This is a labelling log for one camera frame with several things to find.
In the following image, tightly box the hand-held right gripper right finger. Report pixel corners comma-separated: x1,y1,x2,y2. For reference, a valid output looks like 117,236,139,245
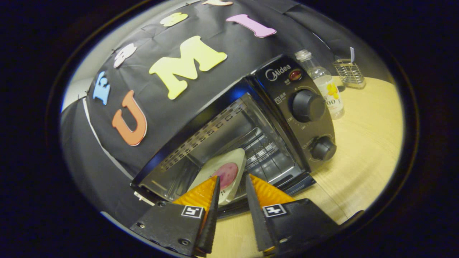
245,173,340,256

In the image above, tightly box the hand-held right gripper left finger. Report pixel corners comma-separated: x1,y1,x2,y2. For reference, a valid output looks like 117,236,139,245
130,175,221,257

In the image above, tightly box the white plate with pink food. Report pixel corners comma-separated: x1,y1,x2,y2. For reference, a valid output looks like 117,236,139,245
186,148,247,206

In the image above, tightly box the black electric oven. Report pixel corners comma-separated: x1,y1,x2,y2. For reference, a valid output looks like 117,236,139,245
130,54,337,220

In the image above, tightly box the black backdrop cloth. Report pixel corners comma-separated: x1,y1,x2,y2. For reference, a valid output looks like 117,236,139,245
60,0,395,230

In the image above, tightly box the clear glass bottle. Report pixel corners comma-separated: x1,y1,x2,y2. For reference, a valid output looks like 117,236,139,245
294,49,345,120

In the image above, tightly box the small wire basket holder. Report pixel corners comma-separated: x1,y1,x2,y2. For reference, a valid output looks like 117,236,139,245
332,58,366,90

